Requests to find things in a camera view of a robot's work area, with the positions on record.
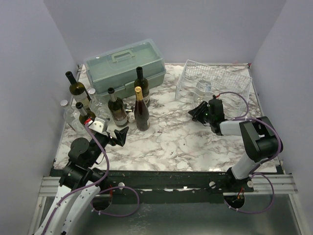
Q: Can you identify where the clear bottle black gold cap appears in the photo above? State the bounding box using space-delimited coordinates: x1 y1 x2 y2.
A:
192 79 213 122

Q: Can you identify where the red wine bottle gold cap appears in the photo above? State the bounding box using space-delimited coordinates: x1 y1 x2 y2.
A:
134 86 150 131

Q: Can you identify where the white wire wine rack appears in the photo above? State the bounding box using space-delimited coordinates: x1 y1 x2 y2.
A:
175 60 252 119

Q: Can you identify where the dark bottle tan label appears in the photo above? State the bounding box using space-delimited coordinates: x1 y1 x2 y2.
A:
75 102 96 127

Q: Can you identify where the green bottle silver neck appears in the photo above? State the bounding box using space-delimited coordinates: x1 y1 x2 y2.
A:
108 87 128 127

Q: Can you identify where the clear bottle white cap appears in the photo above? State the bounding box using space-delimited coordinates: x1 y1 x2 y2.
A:
88 88 111 121

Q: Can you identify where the clear bottle silver cap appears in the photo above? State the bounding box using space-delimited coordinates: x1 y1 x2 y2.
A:
60 100 85 135

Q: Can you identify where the green wine bottle white label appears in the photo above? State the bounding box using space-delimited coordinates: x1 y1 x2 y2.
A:
65 71 91 109

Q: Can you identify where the green bottle cream label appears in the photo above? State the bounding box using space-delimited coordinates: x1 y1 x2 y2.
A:
134 67 150 107

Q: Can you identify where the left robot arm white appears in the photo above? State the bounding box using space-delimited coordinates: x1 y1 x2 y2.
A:
35 127 129 235

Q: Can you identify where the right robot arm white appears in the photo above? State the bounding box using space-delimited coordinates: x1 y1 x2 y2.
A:
188 98 283 192

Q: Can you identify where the green plastic toolbox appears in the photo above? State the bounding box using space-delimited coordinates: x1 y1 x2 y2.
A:
84 39 166 98

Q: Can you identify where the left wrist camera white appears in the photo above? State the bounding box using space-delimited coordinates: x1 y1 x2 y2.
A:
84 117 109 134

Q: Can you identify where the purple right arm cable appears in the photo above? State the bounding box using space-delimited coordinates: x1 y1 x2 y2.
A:
215 92 284 215

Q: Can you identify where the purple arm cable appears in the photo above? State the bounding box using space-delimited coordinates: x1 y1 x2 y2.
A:
215 92 284 215
40 122 140 235

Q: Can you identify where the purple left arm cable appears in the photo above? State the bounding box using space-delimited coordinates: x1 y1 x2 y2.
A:
40 122 140 235

